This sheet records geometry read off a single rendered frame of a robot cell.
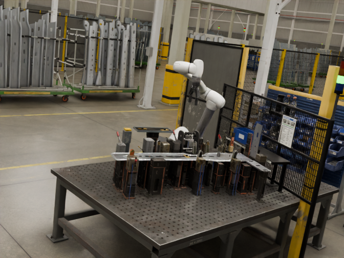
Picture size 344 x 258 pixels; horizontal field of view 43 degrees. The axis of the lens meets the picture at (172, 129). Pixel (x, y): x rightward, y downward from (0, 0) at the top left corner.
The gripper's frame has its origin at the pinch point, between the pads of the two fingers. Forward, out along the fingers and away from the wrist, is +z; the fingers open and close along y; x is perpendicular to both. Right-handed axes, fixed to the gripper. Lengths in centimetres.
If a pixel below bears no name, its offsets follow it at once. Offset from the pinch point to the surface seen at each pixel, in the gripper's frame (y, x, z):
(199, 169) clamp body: 47, -7, 51
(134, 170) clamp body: 49, -69, 51
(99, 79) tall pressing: -776, 103, 96
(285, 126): 32, 90, 12
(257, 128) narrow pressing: 25, 62, 17
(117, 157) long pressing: 30, -79, 46
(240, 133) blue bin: -16, 71, 33
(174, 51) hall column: -731, 292, -2
